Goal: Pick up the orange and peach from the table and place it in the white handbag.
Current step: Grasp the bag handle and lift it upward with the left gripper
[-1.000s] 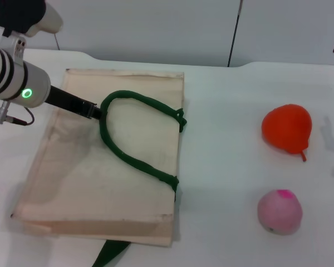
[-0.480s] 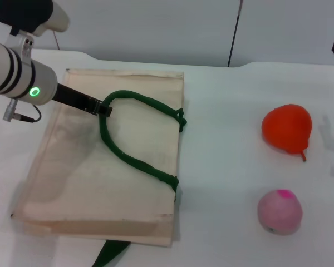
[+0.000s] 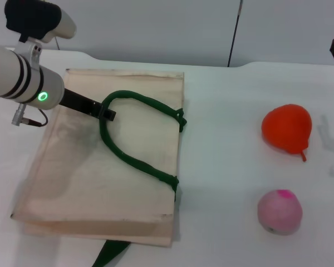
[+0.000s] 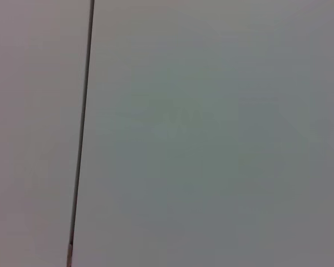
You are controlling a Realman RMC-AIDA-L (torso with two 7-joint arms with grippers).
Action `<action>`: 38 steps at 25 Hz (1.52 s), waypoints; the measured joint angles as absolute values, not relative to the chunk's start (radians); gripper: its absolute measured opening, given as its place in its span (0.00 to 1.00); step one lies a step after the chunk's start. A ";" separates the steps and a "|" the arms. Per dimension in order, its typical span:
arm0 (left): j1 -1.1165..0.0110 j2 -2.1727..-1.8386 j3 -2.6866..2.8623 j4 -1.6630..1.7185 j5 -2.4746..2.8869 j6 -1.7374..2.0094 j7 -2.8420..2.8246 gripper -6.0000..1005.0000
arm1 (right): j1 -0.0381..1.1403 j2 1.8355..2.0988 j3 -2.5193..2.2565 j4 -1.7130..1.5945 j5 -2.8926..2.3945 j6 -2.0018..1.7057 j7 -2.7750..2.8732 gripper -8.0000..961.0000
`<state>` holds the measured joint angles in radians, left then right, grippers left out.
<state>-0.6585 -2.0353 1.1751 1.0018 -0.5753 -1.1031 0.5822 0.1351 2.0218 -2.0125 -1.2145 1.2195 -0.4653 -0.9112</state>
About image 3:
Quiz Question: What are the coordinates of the silver plug with black cable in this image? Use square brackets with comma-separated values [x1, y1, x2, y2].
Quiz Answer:
[12, 104, 48, 127]

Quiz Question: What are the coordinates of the orange fruit with stem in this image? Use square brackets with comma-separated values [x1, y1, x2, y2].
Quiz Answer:
[261, 103, 313, 162]

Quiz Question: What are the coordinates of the white handbag with green handles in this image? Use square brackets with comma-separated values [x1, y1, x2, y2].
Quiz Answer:
[10, 68, 188, 267]

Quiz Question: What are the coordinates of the pink peach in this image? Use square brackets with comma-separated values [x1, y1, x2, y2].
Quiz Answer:
[257, 189, 303, 236]

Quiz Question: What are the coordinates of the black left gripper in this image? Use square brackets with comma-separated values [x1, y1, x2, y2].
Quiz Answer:
[60, 88, 117, 122]

